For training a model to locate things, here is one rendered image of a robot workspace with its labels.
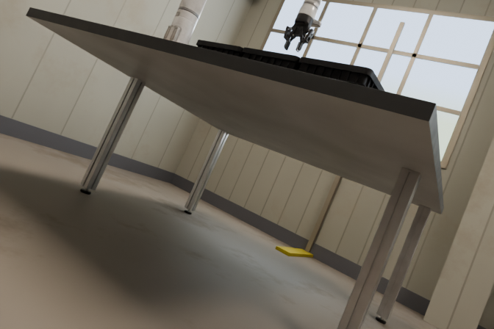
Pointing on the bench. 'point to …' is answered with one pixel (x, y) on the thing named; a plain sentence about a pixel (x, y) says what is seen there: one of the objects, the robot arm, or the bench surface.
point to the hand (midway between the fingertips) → (292, 47)
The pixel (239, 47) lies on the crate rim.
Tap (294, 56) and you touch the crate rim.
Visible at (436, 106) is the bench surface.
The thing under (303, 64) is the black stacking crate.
